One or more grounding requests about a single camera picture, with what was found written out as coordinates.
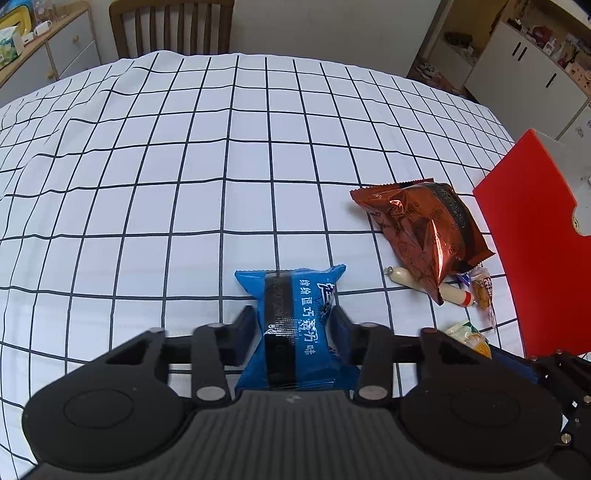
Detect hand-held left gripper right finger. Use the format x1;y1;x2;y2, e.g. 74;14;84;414
330;305;490;407

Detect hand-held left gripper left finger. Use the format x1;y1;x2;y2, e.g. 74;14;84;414
92;305;257;409

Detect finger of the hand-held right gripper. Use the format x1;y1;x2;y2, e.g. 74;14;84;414
489;346;591;462

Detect blue snack packet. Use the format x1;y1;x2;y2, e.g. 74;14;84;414
234;264;361;392

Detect yellow bread packet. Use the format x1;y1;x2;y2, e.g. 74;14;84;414
444;320;492;361

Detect white sausage stick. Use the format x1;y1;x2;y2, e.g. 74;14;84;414
385;266;476;308

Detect small colourful candy packet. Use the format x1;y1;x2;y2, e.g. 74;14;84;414
455;267;497;326

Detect red cardboard box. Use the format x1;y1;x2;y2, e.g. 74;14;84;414
473;129;591;358

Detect copper foil snack bag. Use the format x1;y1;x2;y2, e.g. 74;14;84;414
349;181;495;305

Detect white checked tablecloth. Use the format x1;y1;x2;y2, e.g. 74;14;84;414
0;51;527;480

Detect wooden chair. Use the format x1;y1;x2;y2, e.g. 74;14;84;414
108;0;235;60

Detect white drawer cabinet wooden top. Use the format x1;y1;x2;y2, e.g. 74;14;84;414
0;0;102;100

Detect green tissue pack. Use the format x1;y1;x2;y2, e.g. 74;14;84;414
0;25;26;65

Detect blue yellow storage box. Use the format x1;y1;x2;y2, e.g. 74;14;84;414
0;0;33;31

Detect white lower cabinet black handles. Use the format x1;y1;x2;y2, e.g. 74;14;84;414
464;21;591;134

